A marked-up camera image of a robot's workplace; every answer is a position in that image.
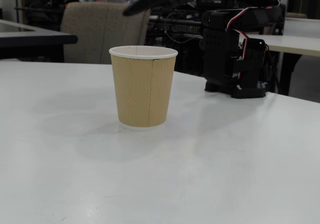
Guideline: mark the tan ribbed paper cup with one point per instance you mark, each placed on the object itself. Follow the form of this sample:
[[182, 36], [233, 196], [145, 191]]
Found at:
[[143, 89]]

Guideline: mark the brown chair backrest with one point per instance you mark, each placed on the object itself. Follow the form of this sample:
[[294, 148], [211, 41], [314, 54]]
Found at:
[[297, 15]]

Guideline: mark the grey fabric chair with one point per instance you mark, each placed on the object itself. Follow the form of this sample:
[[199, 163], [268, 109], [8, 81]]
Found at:
[[100, 34]]

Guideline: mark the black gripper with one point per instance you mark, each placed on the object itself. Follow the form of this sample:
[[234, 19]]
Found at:
[[147, 2]]

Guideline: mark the white office table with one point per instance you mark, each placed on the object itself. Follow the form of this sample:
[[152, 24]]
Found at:
[[300, 39]]

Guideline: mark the dark-edged office table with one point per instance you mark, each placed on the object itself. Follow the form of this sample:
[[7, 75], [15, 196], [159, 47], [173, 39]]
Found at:
[[32, 37]]

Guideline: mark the black equipment rack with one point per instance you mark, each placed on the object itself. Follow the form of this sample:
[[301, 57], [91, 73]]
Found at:
[[180, 29]]

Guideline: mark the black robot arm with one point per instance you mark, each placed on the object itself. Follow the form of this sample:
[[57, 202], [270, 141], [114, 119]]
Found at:
[[265, 16]]

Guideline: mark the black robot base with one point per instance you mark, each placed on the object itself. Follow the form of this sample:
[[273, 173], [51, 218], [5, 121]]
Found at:
[[217, 59]]

